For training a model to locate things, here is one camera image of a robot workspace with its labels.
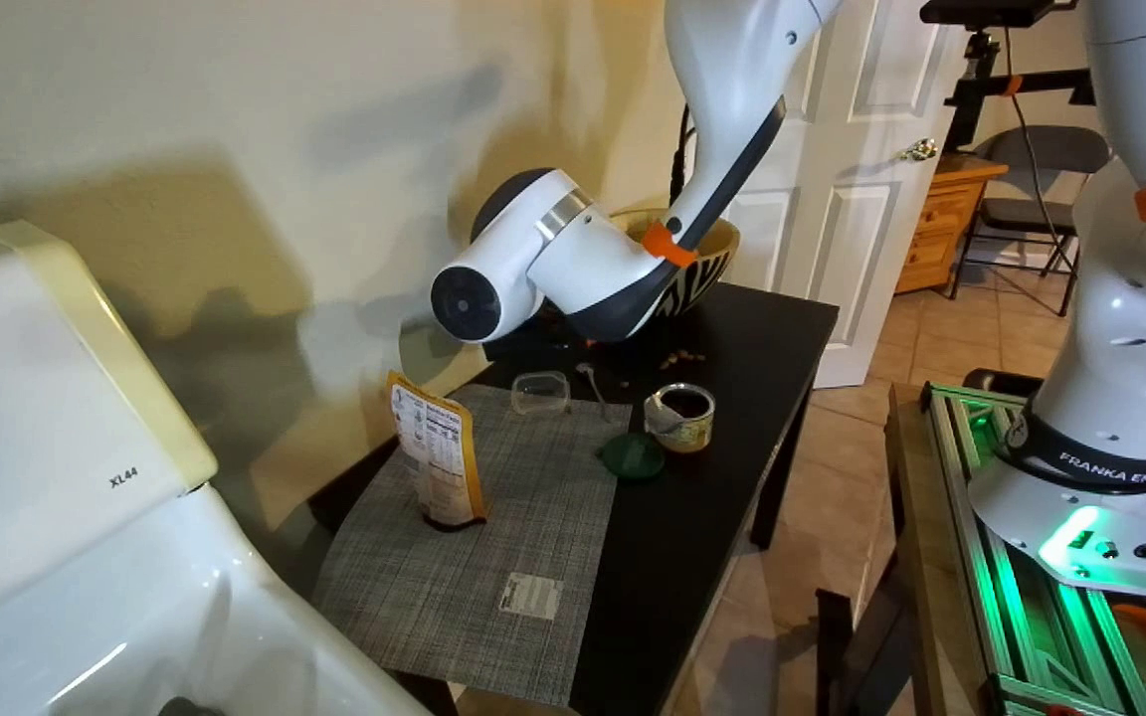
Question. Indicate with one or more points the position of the grey folding chair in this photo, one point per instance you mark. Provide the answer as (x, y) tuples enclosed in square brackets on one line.
[(1048, 157)]

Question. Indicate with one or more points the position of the green round lid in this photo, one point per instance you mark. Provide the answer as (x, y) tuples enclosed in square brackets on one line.
[(629, 458)]

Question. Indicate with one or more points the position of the brass door knob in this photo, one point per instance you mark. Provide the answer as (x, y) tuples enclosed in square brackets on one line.
[(919, 149)]

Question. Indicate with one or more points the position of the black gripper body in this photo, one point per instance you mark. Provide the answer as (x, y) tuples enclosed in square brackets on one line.
[(565, 333)]

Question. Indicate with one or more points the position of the wooden drawer cabinet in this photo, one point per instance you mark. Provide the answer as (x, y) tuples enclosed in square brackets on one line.
[(942, 226)]

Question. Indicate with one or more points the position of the small clear bowl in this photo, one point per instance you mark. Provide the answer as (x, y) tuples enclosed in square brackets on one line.
[(541, 394)]

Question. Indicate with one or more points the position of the small patterned ceramic cup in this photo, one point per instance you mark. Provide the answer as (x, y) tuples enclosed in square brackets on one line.
[(679, 426)]

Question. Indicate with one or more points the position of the small white spoon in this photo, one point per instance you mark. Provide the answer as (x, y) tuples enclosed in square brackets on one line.
[(596, 389)]

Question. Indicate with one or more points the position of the orange stand-up pouch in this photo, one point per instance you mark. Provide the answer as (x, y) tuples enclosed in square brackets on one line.
[(440, 458)]

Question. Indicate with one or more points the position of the robot mounting table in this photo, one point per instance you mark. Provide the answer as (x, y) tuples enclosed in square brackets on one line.
[(996, 622)]

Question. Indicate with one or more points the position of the grey woven placemat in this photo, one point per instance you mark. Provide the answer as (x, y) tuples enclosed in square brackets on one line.
[(493, 531)]

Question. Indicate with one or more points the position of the white panel door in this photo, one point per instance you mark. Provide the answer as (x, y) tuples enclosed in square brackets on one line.
[(853, 239)]

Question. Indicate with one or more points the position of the black side table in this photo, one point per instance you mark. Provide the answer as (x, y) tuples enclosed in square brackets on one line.
[(719, 504)]

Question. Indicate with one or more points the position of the white label on placemat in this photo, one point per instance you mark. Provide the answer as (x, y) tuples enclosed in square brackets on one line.
[(532, 600)]

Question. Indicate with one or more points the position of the wooden zebra pattern bowl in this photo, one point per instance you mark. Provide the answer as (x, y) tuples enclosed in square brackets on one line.
[(707, 272)]

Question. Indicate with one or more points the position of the black camera tripod boom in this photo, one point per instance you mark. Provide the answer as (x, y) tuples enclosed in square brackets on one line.
[(986, 81)]

